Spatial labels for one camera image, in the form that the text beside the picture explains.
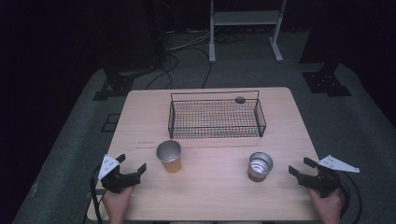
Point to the tall orange steel cup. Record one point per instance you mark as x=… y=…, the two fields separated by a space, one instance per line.
x=169 y=157

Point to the person's left hand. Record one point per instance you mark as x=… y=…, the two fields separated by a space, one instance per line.
x=117 y=202

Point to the black stand base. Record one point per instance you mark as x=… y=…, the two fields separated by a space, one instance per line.
x=115 y=85
x=325 y=82

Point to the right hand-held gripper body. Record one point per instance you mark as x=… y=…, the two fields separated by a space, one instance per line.
x=320 y=182

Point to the white metal desk frame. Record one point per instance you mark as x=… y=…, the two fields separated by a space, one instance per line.
x=246 y=18

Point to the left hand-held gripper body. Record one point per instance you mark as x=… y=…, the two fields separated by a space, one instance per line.
x=116 y=182

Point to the person's right hand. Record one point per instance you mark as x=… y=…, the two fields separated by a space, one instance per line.
x=325 y=207

